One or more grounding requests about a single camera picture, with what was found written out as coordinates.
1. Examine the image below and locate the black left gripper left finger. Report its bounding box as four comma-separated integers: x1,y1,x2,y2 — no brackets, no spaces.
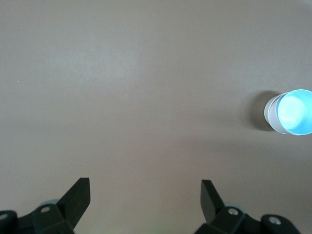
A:
0,177,91,234

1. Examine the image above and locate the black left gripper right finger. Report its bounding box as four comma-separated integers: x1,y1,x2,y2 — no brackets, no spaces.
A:
195,179,299,234

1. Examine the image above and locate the blue bowl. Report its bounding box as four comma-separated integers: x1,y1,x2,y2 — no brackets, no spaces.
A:
277,89,312,136

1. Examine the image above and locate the white bowl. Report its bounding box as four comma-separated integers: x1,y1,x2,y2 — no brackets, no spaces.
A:
264,96,273,127

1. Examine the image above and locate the brown table cover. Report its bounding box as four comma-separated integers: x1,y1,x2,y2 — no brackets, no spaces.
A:
0,0,312,234

